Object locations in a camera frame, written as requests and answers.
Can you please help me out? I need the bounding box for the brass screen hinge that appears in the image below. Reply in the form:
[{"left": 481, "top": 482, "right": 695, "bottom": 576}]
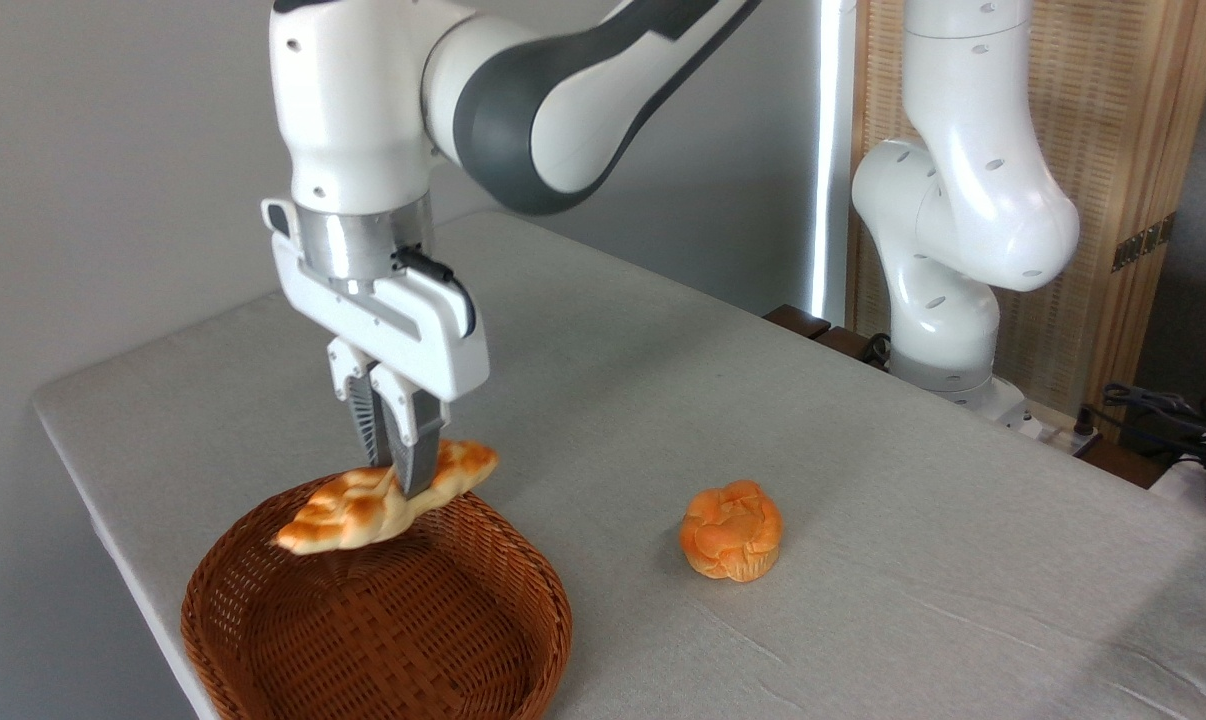
[{"left": 1111, "top": 212, "right": 1178, "bottom": 273}]

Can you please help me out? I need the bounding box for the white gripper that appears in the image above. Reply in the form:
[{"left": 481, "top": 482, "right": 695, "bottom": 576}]
[{"left": 261, "top": 197, "right": 491, "bottom": 498}]

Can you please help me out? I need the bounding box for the grey tablecloth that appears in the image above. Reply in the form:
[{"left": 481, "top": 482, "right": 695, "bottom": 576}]
[{"left": 31, "top": 210, "right": 1206, "bottom": 720}]

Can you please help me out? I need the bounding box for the long braided bread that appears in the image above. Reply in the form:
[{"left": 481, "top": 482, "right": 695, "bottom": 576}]
[{"left": 275, "top": 438, "right": 500, "bottom": 556}]

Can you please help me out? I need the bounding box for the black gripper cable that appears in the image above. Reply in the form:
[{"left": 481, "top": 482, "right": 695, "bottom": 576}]
[{"left": 393, "top": 247, "right": 477, "bottom": 337}]

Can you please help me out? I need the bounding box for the dark brown wooden block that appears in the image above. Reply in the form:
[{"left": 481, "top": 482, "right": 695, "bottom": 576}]
[
  {"left": 763, "top": 304, "right": 832, "bottom": 341},
  {"left": 813, "top": 326, "right": 891, "bottom": 370}
]

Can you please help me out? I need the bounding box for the black cable bundle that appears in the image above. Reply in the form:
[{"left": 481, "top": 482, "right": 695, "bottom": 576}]
[{"left": 1073, "top": 383, "right": 1206, "bottom": 473}]

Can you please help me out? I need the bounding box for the brown wicker basket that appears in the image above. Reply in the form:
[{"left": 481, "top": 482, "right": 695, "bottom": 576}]
[{"left": 181, "top": 474, "right": 574, "bottom": 720}]

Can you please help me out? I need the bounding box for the round orange bread bun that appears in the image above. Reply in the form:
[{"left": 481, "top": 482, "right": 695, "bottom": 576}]
[{"left": 679, "top": 480, "right": 784, "bottom": 583}]

